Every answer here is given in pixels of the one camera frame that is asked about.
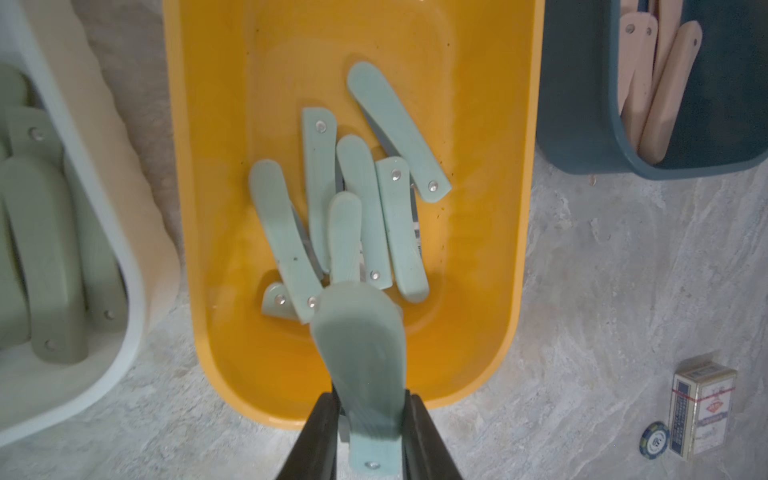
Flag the olive folding knife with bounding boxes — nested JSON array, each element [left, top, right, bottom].
[[1, 155, 88, 364], [6, 106, 63, 170], [1, 202, 30, 349], [0, 64, 31, 123], [63, 152, 128, 332]]

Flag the yellow storage box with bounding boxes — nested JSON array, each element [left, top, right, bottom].
[[163, 1, 544, 429]]

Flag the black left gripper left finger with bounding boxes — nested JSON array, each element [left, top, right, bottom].
[[276, 391, 340, 480]]

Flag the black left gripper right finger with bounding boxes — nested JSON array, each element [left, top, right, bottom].
[[402, 390, 463, 480]]

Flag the pink folding knife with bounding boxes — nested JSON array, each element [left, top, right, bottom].
[[649, 0, 683, 82], [617, 11, 651, 114], [620, 13, 658, 151], [638, 20, 703, 165]]

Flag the dark teal storage box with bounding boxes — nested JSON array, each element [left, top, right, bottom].
[[536, 1, 767, 180]]

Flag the white storage box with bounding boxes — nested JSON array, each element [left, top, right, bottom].
[[1, 1, 181, 445]]

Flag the small printed card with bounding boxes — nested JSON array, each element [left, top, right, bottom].
[[668, 362, 738, 461]]

